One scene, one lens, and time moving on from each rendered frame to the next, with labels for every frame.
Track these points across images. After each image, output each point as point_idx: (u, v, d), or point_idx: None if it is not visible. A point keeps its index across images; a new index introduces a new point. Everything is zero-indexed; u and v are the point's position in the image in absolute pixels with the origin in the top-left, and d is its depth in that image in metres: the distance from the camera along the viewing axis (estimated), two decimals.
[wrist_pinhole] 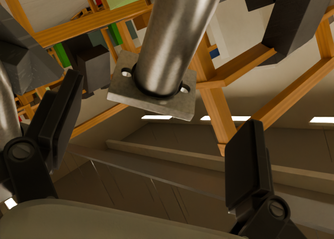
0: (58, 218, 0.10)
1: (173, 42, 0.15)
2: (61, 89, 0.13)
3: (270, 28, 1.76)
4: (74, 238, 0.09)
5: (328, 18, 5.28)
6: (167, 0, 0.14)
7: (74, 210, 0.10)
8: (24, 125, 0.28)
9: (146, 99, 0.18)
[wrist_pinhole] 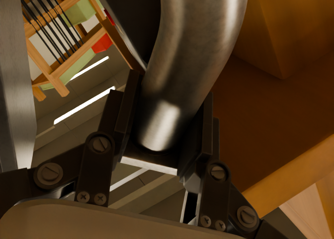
0: (58, 218, 0.10)
1: (173, 104, 0.13)
2: (127, 87, 0.14)
3: None
4: (74, 238, 0.09)
5: None
6: (166, 60, 0.11)
7: (74, 210, 0.10)
8: None
9: (142, 157, 0.16)
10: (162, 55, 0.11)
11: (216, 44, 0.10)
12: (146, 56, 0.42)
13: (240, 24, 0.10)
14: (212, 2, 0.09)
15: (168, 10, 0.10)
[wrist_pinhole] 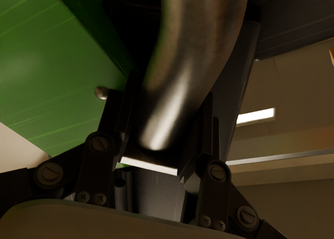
0: (58, 218, 0.10)
1: (173, 104, 0.13)
2: (127, 87, 0.14)
3: None
4: (74, 238, 0.09)
5: None
6: (166, 59, 0.11)
7: (74, 210, 0.10)
8: None
9: (142, 157, 0.16)
10: (162, 55, 0.11)
11: (216, 44, 0.10)
12: None
13: (240, 23, 0.10)
14: (212, 2, 0.09)
15: (168, 9, 0.10)
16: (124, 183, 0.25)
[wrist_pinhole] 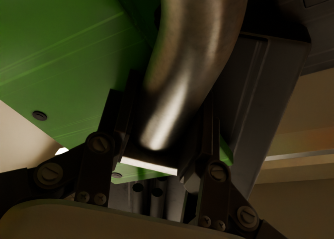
0: (58, 218, 0.10)
1: (173, 104, 0.13)
2: (127, 88, 0.14)
3: None
4: (74, 238, 0.09)
5: None
6: (166, 60, 0.11)
7: (74, 210, 0.10)
8: None
9: (142, 157, 0.16)
10: (162, 55, 0.11)
11: (216, 45, 0.10)
12: None
13: (240, 24, 0.10)
14: (212, 3, 0.09)
15: (168, 10, 0.10)
16: (161, 193, 0.25)
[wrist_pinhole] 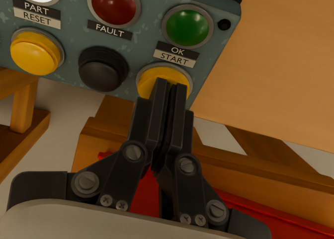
0: (58, 218, 0.10)
1: None
2: (156, 96, 0.14)
3: None
4: (74, 238, 0.09)
5: None
6: None
7: (74, 210, 0.10)
8: None
9: None
10: None
11: None
12: None
13: None
14: None
15: None
16: None
